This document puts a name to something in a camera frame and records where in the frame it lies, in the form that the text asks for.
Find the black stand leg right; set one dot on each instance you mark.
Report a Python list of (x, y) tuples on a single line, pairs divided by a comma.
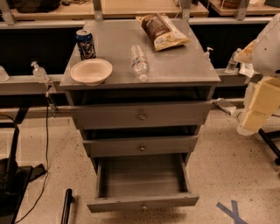
[(269, 138)]

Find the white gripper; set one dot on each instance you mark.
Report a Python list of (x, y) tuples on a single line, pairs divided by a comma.
[(268, 55)]

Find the background water bottle on ledge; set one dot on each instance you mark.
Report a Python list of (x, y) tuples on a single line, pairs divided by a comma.
[(232, 64)]

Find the grey open bottom drawer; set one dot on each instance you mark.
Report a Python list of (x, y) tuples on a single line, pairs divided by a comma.
[(141, 183)]

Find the black bar bottom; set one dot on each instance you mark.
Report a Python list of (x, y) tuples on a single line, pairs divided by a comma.
[(67, 204)]

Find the left hand sanitizer pump bottle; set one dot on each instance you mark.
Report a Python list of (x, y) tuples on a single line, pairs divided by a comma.
[(39, 73)]

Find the blue soda can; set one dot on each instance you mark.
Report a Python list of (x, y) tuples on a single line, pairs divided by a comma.
[(86, 45)]

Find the white paper bowl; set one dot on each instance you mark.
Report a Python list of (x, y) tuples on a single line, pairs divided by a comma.
[(91, 72)]

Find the blue tape cross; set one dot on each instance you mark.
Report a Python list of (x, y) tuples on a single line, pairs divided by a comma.
[(232, 213)]

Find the right hand sanitizer pump bottle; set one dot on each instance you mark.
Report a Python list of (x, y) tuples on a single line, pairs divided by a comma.
[(208, 52)]

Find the grey box on floor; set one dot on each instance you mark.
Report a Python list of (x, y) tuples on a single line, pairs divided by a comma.
[(225, 105)]

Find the grey top drawer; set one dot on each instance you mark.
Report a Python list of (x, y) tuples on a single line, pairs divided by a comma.
[(140, 115)]

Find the grey middle drawer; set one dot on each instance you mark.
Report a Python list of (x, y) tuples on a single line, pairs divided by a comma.
[(116, 147)]

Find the grey three-drawer cabinet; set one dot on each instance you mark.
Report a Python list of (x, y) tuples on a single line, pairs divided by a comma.
[(180, 74)]

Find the hand sanitizer pump bottle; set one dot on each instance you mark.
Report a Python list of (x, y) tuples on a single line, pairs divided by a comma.
[(39, 73), (208, 52)]

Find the black stand base left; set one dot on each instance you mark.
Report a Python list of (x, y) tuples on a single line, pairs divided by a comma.
[(14, 179)]

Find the white packet on ledge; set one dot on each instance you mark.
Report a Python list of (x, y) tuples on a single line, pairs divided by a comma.
[(247, 70)]

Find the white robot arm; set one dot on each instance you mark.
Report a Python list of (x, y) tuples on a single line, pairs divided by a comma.
[(263, 54)]

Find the clear plastic water bottle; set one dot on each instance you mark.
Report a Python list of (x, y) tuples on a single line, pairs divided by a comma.
[(139, 63)]

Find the brown chip bag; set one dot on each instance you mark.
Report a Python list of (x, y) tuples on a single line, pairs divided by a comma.
[(162, 32)]

